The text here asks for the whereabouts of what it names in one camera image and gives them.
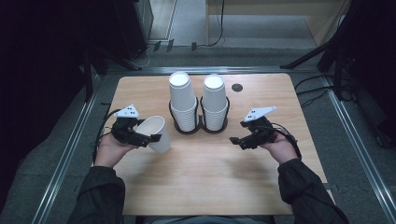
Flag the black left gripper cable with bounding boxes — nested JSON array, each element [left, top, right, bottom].
[[92, 108, 122, 164]]

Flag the light wooden furniture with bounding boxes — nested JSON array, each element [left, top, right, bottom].
[[205, 0, 353, 47]]

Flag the metal floor rail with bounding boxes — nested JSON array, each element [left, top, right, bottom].
[[31, 74, 105, 224], [321, 76, 396, 224]]

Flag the black double cup holder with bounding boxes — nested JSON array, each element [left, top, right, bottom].
[[168, 96, 232, 135]]

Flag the person's right hand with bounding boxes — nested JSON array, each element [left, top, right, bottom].
[[261, 132, 299, 165]]

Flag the white floor cable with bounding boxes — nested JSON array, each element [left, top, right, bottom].
[[133, 43, 157, 68]]

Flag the single white paper cup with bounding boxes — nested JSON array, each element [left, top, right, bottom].
[[135, 115, 172, 154]]

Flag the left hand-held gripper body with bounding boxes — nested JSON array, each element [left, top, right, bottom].
[[111, 105, 145, 144]]

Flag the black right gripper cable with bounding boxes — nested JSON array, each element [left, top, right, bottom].
[[270, 122, 303, 160]]

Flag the black hanging cable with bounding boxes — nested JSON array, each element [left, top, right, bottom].
[[206, 0, 226, 48]]

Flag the black metal stand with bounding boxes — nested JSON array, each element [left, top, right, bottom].
[[81, 46, 143, 102]]

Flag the stack of white paper cups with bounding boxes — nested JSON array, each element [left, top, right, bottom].
[[202, 74, 229, 132], [168, 71, 199, 133]]

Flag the black cabinet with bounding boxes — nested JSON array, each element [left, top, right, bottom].
[[113, 0, 154, 61]]

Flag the person's left hand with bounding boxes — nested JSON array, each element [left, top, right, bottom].
[[93, 133, 138, 169]]

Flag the black floor cables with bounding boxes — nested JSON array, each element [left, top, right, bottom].
[[293, 74, 336, 108]]

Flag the black tripod stand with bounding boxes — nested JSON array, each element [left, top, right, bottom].
[[279, 0, 359, 101]]

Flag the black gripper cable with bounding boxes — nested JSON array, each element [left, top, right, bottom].
[[92, 108, 122, 164], [270, 122, 303, 160]]

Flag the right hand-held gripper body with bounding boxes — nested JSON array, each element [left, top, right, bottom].
[[240, 105, 277, 146]]

